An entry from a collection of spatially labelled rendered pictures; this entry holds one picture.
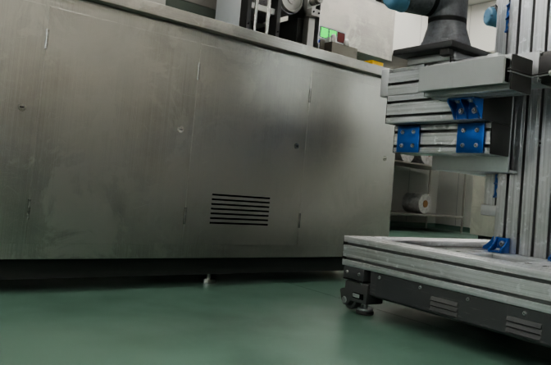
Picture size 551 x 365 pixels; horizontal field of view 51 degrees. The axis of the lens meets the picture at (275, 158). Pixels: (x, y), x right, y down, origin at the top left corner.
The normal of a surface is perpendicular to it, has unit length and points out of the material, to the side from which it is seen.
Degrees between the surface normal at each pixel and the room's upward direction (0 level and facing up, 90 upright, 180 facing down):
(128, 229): 90
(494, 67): 90
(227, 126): 90
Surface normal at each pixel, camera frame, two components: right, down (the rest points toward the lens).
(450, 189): -0.79, -0.10
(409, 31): 0.61, 0.02
